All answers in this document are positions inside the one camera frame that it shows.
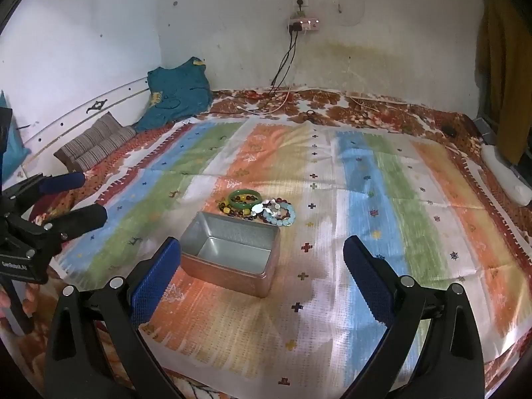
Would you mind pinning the mustard hanging garment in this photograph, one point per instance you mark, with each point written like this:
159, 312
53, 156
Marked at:
507, 70

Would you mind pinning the teal shirt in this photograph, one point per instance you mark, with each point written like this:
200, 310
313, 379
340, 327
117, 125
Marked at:
178, 91

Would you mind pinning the silver metal tin box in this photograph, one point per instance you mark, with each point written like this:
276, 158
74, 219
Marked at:
232, 274

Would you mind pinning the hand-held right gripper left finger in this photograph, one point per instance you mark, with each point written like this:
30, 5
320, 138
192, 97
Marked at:
156, 282

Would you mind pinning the teal cloth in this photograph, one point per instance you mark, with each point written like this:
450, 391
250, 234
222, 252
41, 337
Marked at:
12, 133

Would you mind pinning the colourful striped mat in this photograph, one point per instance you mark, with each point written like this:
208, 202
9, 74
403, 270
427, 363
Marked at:
374, 174

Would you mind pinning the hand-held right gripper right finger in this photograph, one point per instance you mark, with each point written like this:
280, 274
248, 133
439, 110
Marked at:
368, 282

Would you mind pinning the brown striped cushion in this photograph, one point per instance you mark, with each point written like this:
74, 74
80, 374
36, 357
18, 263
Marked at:
95, 141

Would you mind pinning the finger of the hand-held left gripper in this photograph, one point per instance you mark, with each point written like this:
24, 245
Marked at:
79, 218
62, 183

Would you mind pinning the small black object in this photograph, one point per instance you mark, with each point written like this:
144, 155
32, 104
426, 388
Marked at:
309, 115

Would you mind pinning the white wall socket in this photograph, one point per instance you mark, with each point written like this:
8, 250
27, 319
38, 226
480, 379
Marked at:
300, 2

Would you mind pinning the pink white power strip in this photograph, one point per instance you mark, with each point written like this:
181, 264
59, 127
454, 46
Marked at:
310, 24

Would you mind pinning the green jade bangle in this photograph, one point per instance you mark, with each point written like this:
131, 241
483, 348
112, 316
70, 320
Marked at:
237, 205

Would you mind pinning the white headboard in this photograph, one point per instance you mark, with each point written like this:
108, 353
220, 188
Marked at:
62, 108

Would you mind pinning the white bolster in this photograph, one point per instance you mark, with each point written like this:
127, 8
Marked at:
503, 170

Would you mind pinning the grey metal frame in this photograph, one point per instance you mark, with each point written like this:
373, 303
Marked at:
484, 126

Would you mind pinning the striped colourful bedsheet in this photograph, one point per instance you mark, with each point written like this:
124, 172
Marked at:
332, 108

